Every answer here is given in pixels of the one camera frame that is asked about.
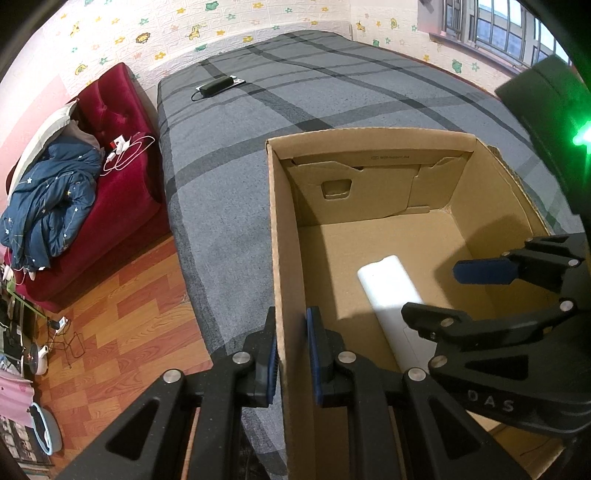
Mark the white charging cable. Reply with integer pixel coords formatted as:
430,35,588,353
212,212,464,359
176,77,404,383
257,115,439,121
102,133,155,176

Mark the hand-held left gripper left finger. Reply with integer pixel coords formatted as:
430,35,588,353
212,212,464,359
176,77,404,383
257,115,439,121
55,305,279,480

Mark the blue star-print blanket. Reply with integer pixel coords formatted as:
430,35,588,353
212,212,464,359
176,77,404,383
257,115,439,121
0,138,103,271

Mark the black power adapter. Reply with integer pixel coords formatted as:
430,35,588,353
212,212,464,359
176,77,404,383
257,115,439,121
191,78,236,100

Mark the long white remote control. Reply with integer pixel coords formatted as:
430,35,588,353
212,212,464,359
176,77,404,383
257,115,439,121
356,254,439,372

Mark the bed with grey plaid cover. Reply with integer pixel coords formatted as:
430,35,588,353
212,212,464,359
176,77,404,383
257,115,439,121
157,30,573,476

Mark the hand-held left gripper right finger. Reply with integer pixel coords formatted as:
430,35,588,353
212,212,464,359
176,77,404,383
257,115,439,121
306,306,532,480

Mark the red velvet sofa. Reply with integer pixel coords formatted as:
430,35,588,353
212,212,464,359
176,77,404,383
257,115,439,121
9,62,174,303

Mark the white kettle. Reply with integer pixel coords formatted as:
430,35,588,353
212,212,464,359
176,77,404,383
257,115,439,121
23,344,51,377

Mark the cardboard box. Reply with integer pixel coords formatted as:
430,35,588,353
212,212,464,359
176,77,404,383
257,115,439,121
265,127,573,480

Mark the barred window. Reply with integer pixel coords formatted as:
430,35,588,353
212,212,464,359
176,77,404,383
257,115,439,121
418,0,561,70

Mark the pink cloth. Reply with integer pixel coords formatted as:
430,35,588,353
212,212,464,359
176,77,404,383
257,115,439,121
0,369,35,423

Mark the grey-brown cloth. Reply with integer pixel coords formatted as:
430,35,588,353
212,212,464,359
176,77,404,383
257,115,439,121
60,120,100,148

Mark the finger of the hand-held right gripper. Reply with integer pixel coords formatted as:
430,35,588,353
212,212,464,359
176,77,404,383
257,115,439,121
453,234,588,297
401,299,579,346

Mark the cluttered glass side table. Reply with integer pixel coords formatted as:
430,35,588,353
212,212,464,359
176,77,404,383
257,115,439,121
0,263,47,361

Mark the white pillow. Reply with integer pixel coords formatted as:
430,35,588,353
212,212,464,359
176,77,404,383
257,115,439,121
7,99,79,190

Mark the light blue ring seat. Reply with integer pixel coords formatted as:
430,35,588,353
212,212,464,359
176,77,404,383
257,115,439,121
28,401,65,455

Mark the black floor cable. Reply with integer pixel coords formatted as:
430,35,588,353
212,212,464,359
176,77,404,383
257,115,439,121
46,330,85,367

